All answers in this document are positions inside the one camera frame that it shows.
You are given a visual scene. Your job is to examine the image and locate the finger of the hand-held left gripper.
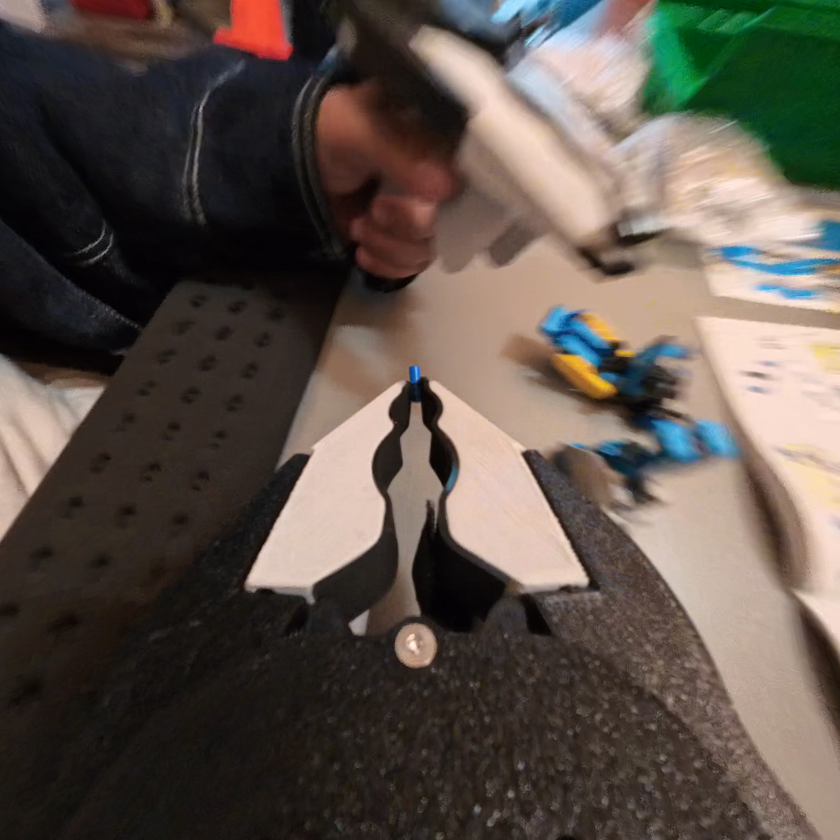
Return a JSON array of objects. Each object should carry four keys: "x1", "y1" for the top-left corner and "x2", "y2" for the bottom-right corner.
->
[{"x1": 410, "y1": 26, "x2": 657, "y2": 277}]

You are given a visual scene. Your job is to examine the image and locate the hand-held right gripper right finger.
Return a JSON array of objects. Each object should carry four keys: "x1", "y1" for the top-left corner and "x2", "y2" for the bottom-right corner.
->
[{"x1": 412, "y1": 381, "x2": 590, "y2": 614}]

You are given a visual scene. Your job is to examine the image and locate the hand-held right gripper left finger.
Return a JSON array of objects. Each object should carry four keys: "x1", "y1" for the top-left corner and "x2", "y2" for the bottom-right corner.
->
[{"x1": 245, "y1": 381, "x2": 414, "y2": 614}]

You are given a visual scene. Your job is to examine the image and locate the person's left hand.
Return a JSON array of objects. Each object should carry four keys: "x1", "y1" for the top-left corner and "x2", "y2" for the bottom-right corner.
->
[{"x1": 315, "y1": 82, "x2": 463, "y2": 280}]

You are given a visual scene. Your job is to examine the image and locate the black perforated panel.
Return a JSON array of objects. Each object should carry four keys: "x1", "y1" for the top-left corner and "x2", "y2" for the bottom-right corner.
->
[{"x1": 0, "y1": 281, "x2": 349, "y2": 756}]

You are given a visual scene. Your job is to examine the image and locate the blue and grey toy assembly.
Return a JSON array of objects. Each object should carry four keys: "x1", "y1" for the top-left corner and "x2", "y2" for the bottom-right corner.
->
[{"x1": 554, "y1": 412, "x2": 741, "y2": 509}]

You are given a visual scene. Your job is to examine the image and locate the green plastic bin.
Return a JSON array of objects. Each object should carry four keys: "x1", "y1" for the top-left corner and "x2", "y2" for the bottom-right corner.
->
[{"x1": 642, "y1": 0, "x2": 840, "y2": 191}]

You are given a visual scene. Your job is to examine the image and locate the blue sticker sheet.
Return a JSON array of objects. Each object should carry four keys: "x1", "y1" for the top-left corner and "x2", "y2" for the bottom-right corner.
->
[{"x1": 705, "y1": 220, "x2": 840, "y2": 312}]

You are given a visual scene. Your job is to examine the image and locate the person's white shirt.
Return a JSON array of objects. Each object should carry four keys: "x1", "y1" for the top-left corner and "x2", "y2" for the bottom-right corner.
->
[{"x1": 0, "y1": 357, "x2": 106, "y2": 539}]

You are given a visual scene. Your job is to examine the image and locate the open instruction booklet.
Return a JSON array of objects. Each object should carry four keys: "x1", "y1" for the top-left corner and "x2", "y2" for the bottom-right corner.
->
[{"x1": 694, "y1": 315, "x2": 840, "y2": 664}]

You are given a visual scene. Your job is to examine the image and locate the orange cone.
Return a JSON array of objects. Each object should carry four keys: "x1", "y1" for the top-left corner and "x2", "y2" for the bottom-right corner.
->
[{"x1": 215, "y1": 0, "x2": 294, "y2": 61}]

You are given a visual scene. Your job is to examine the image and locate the person's denim jacket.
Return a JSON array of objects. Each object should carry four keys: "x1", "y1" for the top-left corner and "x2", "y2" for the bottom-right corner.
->
[{"x1": 0, "y1": 220, "x2": 172, "y2": 368}]

